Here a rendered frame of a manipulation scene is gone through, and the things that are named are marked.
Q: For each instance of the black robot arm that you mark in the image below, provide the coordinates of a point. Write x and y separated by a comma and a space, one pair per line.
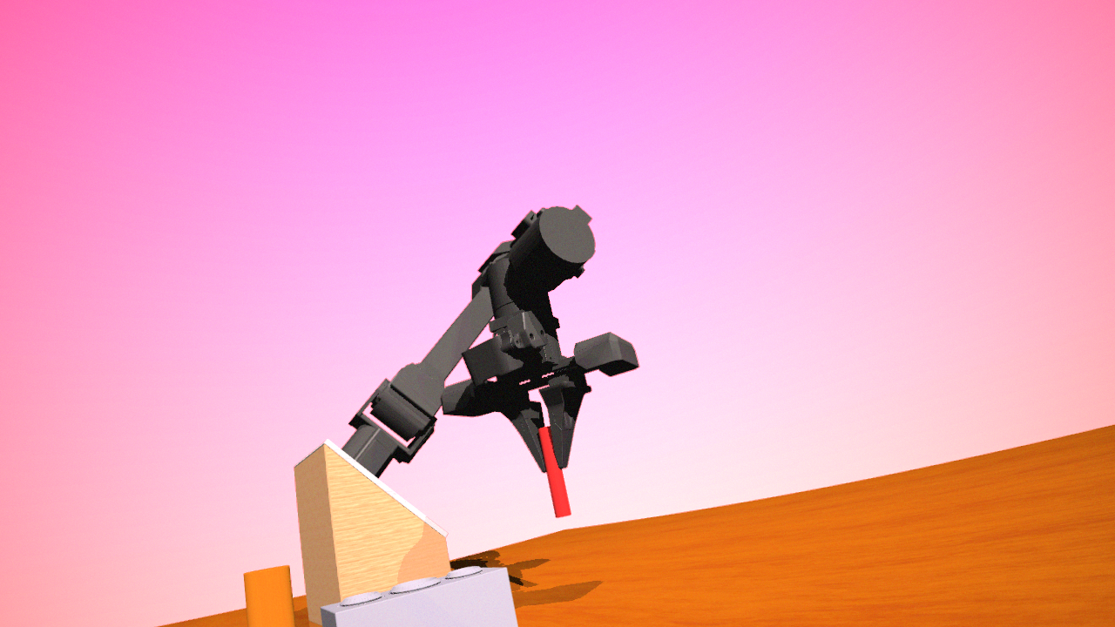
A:
548, 248

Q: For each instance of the orange cylinder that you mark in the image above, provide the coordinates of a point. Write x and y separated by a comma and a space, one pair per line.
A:
269, 598

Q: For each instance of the red peg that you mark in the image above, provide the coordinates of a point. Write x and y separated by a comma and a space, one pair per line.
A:
555, 474

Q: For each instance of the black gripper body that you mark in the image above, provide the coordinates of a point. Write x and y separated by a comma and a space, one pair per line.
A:
607, 353

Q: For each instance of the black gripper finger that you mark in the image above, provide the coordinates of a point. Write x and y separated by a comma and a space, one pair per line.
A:
526, 417
563, 401

